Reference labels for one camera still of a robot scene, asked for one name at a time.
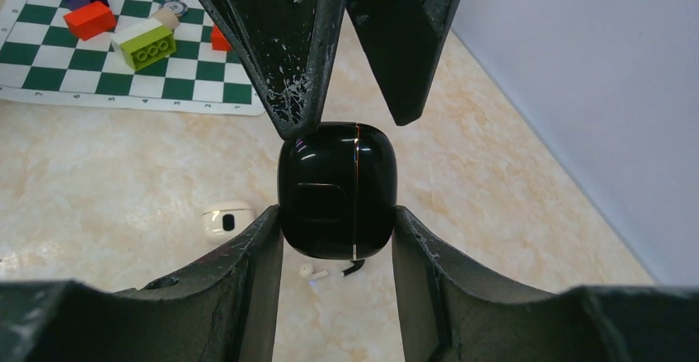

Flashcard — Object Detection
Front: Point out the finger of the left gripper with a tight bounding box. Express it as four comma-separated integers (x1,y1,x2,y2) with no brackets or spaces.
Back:
346,0,460,126
199,0,346,140

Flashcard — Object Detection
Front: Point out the black earbud charging case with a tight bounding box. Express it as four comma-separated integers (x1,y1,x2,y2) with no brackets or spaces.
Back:
278,122,397,261

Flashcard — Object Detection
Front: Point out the red toy block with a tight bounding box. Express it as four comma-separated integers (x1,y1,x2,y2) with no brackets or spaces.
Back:
210,25,232,52
63,1,117,40

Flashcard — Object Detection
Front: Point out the poker chip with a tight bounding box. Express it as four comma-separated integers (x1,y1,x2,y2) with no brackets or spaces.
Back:
160,0,189,17

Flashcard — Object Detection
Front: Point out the tan wooden cylinder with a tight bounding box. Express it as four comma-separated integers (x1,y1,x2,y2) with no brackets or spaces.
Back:
149,7,180,31

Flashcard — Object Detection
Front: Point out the white earbud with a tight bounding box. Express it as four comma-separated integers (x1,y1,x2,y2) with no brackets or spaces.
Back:
298,262,329,282

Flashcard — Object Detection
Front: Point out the green white lego brick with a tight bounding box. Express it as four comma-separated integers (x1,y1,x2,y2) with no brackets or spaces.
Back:
110,19,177,71

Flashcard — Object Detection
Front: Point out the green white chessboard mat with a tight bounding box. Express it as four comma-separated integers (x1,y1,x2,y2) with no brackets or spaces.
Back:
1,0,264,116

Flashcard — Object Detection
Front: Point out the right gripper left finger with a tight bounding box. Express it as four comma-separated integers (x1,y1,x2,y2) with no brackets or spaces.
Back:
1,205,284,361

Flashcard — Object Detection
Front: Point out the black earbud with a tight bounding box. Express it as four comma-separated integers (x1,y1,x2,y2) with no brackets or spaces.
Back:
342,260,365,277

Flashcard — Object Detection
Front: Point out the white earbud charging case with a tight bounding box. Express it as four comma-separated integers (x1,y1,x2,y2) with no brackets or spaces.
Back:
201,200,256,245

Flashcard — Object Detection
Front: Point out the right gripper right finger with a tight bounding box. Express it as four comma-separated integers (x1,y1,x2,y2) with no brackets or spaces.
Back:
392,207,698,361

